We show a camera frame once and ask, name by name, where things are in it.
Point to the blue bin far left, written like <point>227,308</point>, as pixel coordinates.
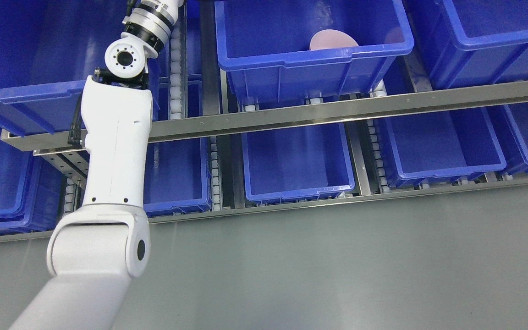
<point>30,192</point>

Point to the blue bin lower right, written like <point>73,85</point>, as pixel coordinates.
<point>440,146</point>

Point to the blue bin top right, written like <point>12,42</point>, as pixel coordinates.
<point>466,43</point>

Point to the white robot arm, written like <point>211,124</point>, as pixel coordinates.
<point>95,252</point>

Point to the metal shelf rack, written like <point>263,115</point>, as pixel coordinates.
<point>337,110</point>

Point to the pink bowl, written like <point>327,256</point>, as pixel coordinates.
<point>331,39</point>

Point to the blue bin far right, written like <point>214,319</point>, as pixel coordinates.
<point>510,123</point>

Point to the blue bin top middle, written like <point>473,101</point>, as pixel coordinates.
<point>263,47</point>

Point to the blue bin lower left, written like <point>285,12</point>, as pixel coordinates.
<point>177,178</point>

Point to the blue bin top left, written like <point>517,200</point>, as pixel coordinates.
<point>60,59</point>

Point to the blue bin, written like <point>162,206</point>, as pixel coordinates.
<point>510,123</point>
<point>466,43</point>
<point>440,146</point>
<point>296,164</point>
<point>263,47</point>
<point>30,192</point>
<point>177,178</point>
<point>60,59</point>

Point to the blue bin lower middle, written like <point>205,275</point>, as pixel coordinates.
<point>296,164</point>

